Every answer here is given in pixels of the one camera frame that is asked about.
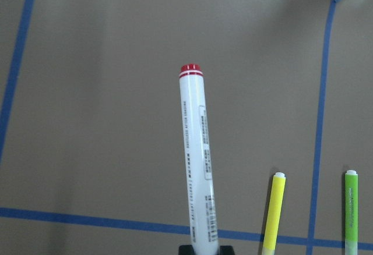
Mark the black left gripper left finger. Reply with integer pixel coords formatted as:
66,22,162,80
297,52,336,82
178,245,193,255

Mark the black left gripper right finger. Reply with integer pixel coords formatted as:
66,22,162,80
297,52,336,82
219,245,235,255

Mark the red and white marker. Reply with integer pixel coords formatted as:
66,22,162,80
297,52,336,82
179,63,219,254

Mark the yellow highlighter pen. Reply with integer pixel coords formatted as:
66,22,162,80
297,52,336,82
262,172,286,255

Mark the brown paper table mat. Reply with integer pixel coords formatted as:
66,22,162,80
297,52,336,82
1,0,372,254

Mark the green highlighter pen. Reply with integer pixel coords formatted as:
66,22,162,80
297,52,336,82
344,169,358,255

